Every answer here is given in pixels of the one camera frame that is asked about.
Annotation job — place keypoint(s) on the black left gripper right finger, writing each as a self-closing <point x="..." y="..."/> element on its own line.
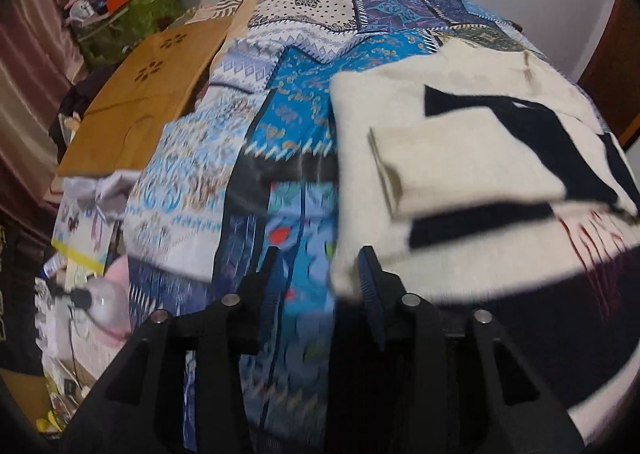
<point x="406" y="377"/>

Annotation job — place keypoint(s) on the blue patchwork bed quilt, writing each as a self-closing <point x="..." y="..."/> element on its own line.
<point x="256" y="167"/>

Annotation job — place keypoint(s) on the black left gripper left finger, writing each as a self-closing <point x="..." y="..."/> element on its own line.
<point x="137" y="405"/>

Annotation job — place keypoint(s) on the pink striped curtain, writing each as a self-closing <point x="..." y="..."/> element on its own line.
<point x="40" y="62"/>

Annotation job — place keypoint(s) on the white and navy knit sweater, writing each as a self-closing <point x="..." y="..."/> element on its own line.
<point x="484" y="178"/>

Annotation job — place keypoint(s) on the wooden lap desk board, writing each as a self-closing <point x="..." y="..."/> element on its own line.
<point x="153" y="86"/>

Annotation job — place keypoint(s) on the white and yellow paper bag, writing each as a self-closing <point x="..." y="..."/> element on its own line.
<point x="82" y="235"/>

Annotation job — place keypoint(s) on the green patterned storage bag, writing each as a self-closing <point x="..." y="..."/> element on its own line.
<point x="109" y="39"/>

